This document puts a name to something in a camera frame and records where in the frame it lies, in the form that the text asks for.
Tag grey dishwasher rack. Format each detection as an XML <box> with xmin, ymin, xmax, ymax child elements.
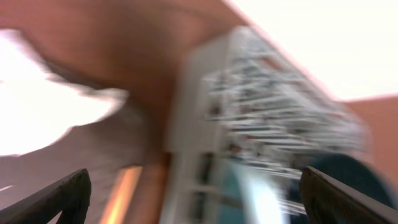
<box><xmin>160</xmin><ymin>26</ymin><xmax>366</xmax><ymax>223</ymax></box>

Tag brown plastic serving tray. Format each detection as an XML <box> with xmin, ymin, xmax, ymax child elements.
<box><xmin>0</xmin><ymin>58</ymin><xmax>156</xmax><ymax>224</ymax></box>

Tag white napkin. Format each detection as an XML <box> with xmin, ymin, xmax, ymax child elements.
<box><xmin>1</xmin><ymin>29</ymin><xmax>128</xmax><ymax>157</ymax></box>

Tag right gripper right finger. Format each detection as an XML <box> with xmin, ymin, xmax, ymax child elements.
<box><xmin>300</xmin><ymin>167</ymin><xmax>397</xmax><ymax>224</ymax></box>

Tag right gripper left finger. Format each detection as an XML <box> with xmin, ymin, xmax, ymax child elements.
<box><xmin>1</xmin><ymin>169</ymin><xmax>91</xmax><ymax>224</ymax></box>

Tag wooden chopstick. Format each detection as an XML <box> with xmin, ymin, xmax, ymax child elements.
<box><xmin>99</xmin><ymin>166</ymin><xmax>142</xmax><ymax>224</ymax></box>

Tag dark blue bowl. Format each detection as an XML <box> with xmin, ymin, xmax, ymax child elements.
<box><xmin>290</xmin><ymin>153</ymin><xmax>397</xmax><ymax>209</ymax></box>

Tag light blue rice bowl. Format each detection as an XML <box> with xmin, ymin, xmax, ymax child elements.
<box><xmin>216</xmin><ymin>160</ymin><xmax>290</xmax><ymax>224</ymax></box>

